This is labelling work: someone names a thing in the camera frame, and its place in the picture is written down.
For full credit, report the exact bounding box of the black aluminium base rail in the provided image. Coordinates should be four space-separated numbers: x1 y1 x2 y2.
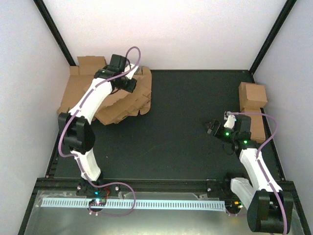
36 178 294 196

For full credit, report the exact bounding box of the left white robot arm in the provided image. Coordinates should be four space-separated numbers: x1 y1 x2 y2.
58 54 139 195

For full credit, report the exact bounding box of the stack of flat cardboard blanks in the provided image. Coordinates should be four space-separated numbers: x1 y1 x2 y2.
57 56 142 114

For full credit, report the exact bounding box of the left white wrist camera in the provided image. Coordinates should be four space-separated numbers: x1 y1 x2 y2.
123 62 139 79

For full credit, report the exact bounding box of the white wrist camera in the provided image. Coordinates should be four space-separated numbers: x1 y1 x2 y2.
123 62 139 79
224 111 236 129

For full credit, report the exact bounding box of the right black frame post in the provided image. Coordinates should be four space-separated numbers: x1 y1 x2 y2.
249 0 297 75

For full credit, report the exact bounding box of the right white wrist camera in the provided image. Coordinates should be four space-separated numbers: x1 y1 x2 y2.
224 111 236 129

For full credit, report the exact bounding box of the left black frame post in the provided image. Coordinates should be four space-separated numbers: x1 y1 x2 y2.
33 0 76 66

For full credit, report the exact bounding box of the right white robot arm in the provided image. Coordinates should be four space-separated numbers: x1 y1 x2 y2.
204 112 293 235

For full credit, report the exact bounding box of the cardboard box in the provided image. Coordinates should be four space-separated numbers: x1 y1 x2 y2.
238 82 268 110
93 66 152 125
241 108 266 143

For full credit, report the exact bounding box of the light blue slotted cable duct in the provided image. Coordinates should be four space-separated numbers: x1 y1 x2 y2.
40 198 226 212

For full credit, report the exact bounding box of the black frame post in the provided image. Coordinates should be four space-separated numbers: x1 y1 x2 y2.
249 0 297 75
33 0 76 66

